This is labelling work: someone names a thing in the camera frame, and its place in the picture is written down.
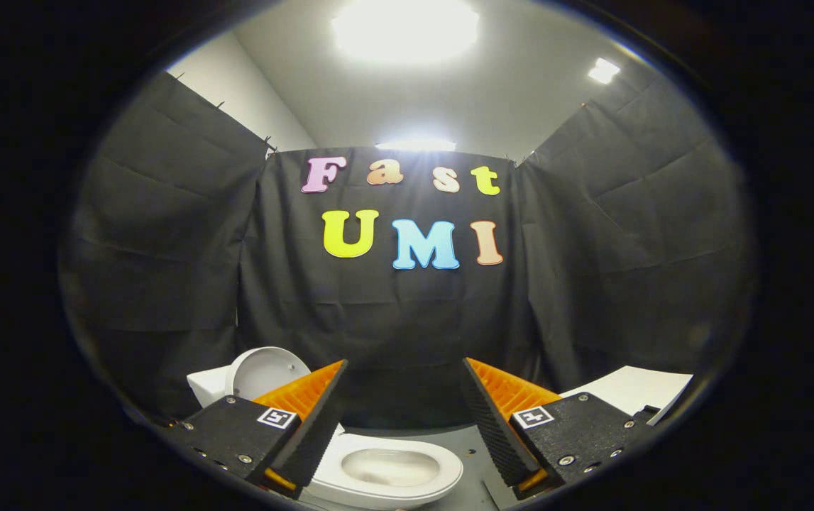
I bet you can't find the white toilet lid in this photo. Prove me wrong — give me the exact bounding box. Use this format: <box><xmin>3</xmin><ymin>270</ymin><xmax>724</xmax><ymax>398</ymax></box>
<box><xmin>226</xmin><ymin>346</ymin><xmax>312</xmax><ymax>402</ymax></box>

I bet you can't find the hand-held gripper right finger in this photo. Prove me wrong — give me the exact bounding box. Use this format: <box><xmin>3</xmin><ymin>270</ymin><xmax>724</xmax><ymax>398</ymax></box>
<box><xmin>461</xmin><ymin>357</ymin><xmax>656</xmax><ymax>501</ymax></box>

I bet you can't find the black backdrop cloth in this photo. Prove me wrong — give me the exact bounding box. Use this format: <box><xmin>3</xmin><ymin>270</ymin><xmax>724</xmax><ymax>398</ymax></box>
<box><xmin>59</xmin><ymin>71</ymin><xmax>755</xmax><ymax>430</ymax></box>

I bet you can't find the small ceiling light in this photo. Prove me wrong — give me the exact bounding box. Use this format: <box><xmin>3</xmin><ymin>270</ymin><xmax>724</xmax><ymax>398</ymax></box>
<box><xmin>587</xmin><ymin>57</ymin><xmax>622</xmax><ymax>85</ymax></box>

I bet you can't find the white ceramic toilet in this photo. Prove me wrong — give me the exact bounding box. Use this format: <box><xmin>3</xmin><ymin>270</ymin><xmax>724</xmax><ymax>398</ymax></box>
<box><xmin>187</xmin><ymin>366</ymin><xmax>465</xmax><ymax>511</ymax></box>

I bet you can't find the ceiling light behind cloth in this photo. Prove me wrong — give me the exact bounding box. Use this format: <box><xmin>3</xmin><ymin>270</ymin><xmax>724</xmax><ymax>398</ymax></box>
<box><xmin>375</xmin><ymin>138</ymin><xmax>458</xmax><ymax>153</ymax></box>

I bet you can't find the large ceiling light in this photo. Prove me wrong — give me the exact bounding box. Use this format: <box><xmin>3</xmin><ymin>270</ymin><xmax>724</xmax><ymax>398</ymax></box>
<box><xmin>331</xmin><ymin>0</ymin><xmax>480</xmax><ymax>65</ymax></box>

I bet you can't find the white cabinet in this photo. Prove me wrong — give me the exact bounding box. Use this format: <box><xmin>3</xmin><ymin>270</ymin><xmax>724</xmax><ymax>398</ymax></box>
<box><xmin>559</xmin><ymin>366</ymin><xmax>695</xmax><ymax>427</ymax></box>

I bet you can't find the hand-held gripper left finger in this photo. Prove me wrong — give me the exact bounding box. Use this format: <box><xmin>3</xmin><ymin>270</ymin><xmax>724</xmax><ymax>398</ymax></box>
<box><xmin>165</xmin><ymin>358</ymin><xmax>349</xmax><ymax>500</ymax></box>

